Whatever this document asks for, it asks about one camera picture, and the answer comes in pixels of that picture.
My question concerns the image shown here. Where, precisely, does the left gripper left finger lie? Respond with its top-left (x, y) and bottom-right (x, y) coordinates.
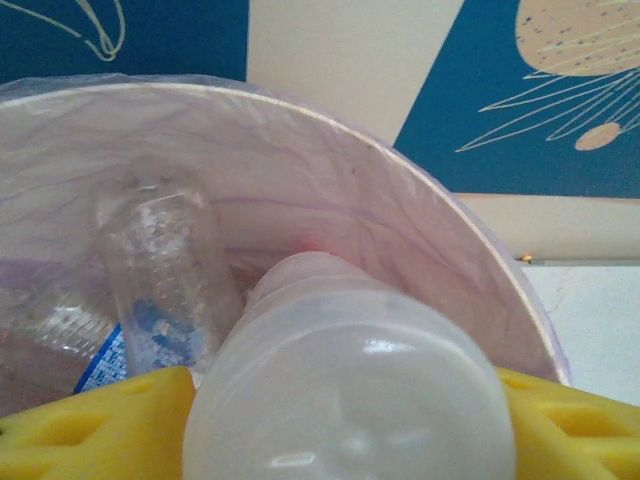
top-left (0, 366), bottom-right (197, 480)

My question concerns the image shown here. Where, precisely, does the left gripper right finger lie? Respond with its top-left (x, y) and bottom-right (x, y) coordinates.
top-left (493, 366), bottom-right (640, 480)

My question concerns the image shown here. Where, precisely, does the large clear bottle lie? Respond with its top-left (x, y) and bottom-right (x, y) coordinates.
top-left (0, 292), bottom-right (119, 361)

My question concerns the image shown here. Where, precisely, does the clear bottle blue label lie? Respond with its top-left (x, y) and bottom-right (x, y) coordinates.
top-left (74, 157), bottom-right (249, 396)

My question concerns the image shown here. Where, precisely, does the frosted white bottle red cap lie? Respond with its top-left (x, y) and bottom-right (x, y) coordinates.
top-left (182, 251), bottom-right (517, 480)

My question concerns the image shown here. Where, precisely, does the white plastic bin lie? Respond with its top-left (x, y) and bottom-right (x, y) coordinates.
top-left (0, 74), bottom-right (574, 416)

